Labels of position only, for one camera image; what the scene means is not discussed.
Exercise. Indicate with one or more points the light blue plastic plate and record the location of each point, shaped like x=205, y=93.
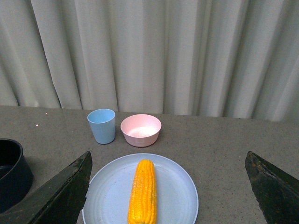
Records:
x=107, y=199

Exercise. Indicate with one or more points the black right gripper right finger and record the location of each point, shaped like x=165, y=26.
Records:
x=276, y=192

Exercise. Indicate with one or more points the yellow corn cob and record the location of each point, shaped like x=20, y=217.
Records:
x=143, y=198

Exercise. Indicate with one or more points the light blue plastic cup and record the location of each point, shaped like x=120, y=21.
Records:
x=102, y=124

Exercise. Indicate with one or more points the grey white curtain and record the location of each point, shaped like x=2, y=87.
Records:
x=219, y=58

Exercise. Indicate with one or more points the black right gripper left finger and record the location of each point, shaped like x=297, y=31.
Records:
x=58, y=201

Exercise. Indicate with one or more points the dark blue saucepan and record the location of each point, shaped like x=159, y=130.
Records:
x=16, y=177

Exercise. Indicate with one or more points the pink plastic bowl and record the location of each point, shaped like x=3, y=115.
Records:
x=141, y=130

